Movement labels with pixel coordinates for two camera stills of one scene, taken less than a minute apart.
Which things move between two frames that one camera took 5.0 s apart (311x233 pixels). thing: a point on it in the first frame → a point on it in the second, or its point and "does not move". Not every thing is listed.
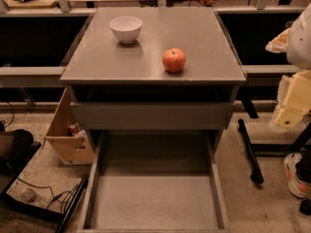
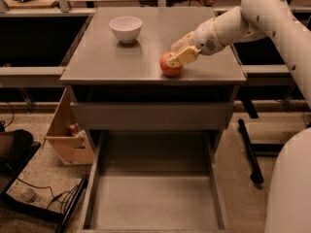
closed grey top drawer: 152,116 does not move
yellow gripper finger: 278,44 → 183,43
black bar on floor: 256,174 does not move
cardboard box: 68,142 does not move
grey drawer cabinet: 155,88 does not move
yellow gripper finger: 296,101 → 186,56
